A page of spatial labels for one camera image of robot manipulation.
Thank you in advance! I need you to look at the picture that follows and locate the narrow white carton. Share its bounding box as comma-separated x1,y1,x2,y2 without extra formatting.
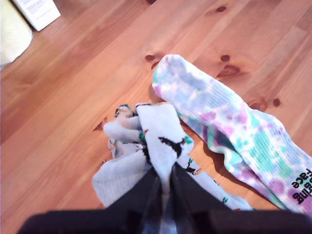
11,0,61,32

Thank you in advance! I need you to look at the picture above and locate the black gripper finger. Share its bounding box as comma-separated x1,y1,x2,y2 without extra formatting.
104,167,163,234
169,162,232,234

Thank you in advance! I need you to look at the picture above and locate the yellow paper towel pack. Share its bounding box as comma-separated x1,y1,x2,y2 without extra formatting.
0,0,34,66

